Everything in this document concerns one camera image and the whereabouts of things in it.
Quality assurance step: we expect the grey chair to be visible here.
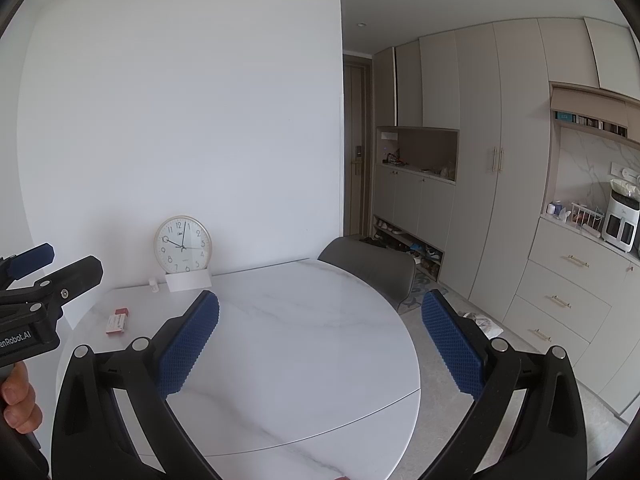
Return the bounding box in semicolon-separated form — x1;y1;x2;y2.
317;237;417;312

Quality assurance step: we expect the round white wall clock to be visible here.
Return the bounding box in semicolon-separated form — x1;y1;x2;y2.
153;215;213;275

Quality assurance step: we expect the row of shoes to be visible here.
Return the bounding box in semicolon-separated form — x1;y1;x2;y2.
372;215;444;264

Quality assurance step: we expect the white card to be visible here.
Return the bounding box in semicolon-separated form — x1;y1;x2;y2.
165;271;212;293

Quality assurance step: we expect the brown entrance door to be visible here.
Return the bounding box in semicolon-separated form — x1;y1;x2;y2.
342;52;373;237

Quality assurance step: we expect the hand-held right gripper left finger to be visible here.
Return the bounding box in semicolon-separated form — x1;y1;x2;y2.
50;289;223;480

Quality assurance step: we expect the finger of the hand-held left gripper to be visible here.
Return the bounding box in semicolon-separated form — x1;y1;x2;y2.
0;256;104;321
0;242;55;288

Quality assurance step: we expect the beige cabinet wall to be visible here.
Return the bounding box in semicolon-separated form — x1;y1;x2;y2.
372;16;640;417

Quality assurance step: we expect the white dish rack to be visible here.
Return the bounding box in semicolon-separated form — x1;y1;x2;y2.
570;202;604;238

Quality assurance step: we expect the row of books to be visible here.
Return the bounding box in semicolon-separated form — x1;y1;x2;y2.
572;115;629;137

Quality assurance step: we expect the white countertop appliance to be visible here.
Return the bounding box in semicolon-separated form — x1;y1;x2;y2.
602;178;640;253

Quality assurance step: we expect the patterned floor mat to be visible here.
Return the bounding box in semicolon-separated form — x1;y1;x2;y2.
400;287;449;314

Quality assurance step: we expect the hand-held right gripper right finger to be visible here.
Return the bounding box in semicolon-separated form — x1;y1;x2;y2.
417;289;588;480

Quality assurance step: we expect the person's left hand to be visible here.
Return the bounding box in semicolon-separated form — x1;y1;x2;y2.
0;361;38;432

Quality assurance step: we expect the crumpled plastic bag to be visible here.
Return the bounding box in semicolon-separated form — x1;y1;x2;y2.
462;311;503;337

